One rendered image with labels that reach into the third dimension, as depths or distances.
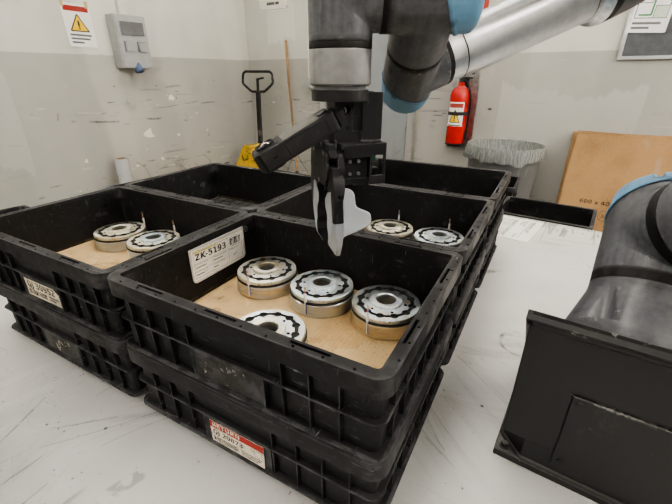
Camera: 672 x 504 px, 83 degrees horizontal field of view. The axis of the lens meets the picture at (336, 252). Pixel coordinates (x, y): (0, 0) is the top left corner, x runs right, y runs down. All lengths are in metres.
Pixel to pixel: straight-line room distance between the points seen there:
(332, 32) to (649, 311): 0.46
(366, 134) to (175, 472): 0.50
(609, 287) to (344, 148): 0.36
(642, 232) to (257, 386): 0.48
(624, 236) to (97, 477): 0.73
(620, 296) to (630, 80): 3.01
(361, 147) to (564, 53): 3.10
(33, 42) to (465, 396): 3.74
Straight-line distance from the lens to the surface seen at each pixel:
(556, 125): 3.54
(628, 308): 0.55
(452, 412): 0.66
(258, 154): 0.49
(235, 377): 0.48
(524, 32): 0.68
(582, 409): 0.54
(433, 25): 0.51
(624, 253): 0.59
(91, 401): 0.75
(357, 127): 0.51
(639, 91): 3.51
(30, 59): 3.90
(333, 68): 0.48
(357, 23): 0.48
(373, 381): 0.35
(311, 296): 0.59
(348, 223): 0.51
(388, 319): 0.54
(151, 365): 0.60
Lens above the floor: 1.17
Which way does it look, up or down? 25 degrees down
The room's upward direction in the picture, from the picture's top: straight up
